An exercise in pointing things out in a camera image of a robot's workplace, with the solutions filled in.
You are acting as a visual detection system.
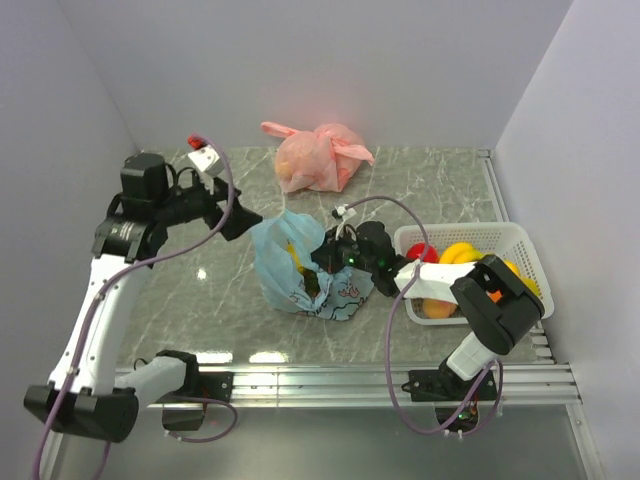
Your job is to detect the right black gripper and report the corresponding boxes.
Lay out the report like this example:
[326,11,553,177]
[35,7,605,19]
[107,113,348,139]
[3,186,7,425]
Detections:
[308,226,378,275]

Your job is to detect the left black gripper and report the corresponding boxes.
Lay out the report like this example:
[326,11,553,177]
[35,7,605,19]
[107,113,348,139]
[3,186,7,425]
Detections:
[156,170,263,239]

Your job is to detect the blue plastic bag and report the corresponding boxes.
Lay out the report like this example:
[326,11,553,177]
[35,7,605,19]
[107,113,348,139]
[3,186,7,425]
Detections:
[249,210,374,321]

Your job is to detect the fake pineapple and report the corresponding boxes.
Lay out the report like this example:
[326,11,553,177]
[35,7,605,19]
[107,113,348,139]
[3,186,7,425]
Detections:
[302,269,321,299]

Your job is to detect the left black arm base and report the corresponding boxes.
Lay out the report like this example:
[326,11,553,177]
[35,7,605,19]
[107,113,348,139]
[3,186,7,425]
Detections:
[160,371,234,433]

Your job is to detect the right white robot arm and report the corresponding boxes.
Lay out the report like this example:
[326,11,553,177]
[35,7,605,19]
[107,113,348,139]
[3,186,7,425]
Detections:
[311,221,547,400]

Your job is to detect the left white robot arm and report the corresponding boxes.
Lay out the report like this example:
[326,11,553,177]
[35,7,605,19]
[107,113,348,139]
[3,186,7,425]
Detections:
[24,146,262,443]

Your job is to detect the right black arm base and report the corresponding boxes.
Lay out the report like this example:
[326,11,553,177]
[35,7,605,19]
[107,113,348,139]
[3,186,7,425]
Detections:
[401,369,503,438]

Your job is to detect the red fake apple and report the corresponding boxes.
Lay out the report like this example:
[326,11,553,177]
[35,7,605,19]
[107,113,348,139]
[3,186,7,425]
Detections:
[405,242,439,263]

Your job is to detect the pink tied plastic bag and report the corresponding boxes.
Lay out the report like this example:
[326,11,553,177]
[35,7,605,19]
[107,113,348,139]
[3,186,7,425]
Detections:
[260,122,375,193]

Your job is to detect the fake peach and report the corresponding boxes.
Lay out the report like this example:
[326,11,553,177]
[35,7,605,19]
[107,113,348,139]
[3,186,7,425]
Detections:
[422,298,457,319]

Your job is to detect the yellow fake banana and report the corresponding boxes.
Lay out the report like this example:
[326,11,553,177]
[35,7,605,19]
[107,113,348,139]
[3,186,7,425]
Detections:
[439,242,485,264]

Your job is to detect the orange fake orange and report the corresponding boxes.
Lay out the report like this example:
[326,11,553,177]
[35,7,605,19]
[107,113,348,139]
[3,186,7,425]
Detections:
[489,291,502,303]

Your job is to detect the small yellow fake fruit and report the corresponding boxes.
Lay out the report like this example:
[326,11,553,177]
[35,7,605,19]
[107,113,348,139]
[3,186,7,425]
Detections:
[504,260,541,297]

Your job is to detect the white plastic basket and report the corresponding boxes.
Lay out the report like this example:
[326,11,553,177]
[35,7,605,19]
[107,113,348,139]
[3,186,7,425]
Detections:
[394,222,555,327]

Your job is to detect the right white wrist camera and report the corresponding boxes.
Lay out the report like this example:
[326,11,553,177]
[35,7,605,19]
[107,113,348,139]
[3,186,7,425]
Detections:
[332,204,356,240]

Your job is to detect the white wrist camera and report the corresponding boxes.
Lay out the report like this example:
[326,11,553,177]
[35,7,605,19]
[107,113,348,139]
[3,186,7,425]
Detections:
[332,204,356,240]
[187,145,225,178]

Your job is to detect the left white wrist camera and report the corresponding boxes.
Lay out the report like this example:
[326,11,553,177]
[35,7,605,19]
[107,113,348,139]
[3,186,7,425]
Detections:
[187,145,225,178]

